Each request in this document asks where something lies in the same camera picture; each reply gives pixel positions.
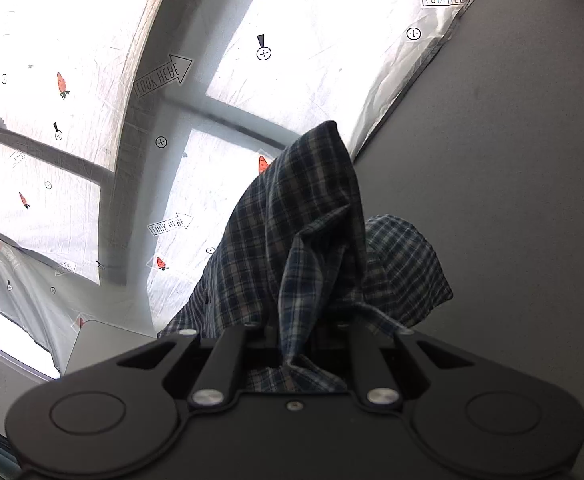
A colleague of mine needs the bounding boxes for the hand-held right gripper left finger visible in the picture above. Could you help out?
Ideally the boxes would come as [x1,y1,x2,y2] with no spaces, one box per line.
[116,322,281,407]

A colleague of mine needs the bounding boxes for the white board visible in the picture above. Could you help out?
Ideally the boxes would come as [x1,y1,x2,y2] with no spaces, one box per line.
[62,317,159,377]

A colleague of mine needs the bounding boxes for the white printed window curtain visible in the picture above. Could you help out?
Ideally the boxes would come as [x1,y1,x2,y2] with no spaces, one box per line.
[0,0,511,382]

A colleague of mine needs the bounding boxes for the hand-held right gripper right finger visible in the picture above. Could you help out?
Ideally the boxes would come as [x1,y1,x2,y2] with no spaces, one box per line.
[343,329,473,407]

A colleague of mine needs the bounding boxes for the blue plaid shirt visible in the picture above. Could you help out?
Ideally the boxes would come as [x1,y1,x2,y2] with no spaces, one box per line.
[157,120,454,394]

